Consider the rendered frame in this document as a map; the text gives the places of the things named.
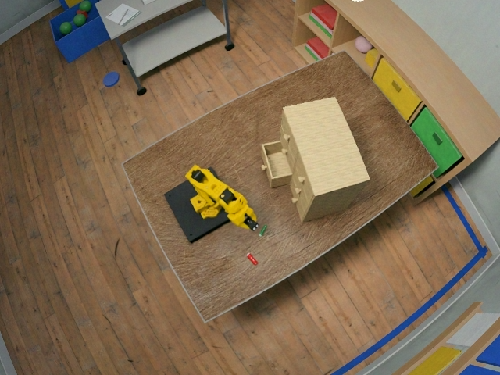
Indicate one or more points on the black 9v battery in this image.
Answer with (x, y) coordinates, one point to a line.
(251, 223)

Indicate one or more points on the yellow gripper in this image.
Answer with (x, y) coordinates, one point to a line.
(239, 216)

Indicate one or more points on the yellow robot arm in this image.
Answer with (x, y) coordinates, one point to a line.
(204, 182)

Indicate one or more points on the wooden chest of drawers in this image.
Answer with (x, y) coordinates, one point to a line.
(329, 153)

